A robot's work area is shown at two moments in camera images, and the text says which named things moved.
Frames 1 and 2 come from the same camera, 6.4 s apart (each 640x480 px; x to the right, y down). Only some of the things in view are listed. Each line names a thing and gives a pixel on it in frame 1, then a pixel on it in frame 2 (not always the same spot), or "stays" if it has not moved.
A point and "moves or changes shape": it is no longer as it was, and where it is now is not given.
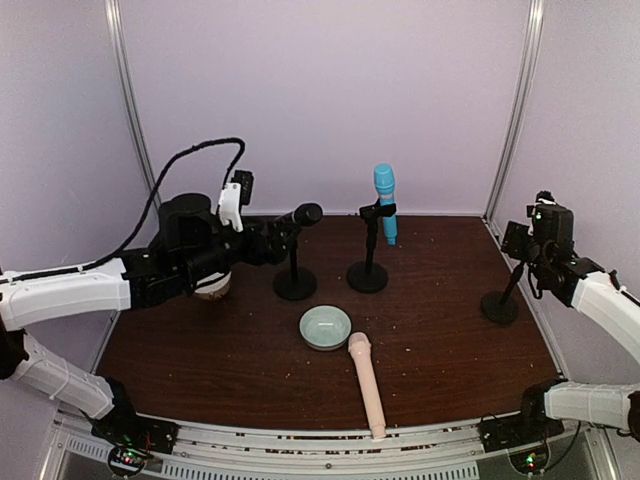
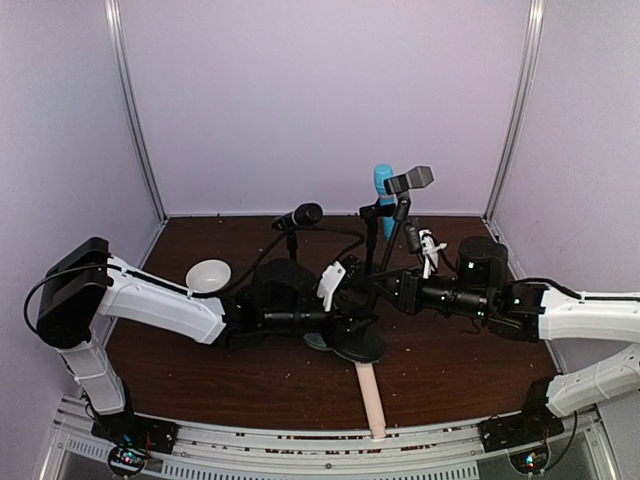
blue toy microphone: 384,179 stays
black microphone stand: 501,307 moves or changes shape
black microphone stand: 369,277 stays
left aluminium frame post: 117,28 stays
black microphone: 303,215 stays
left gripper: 255,239 -> 342,317
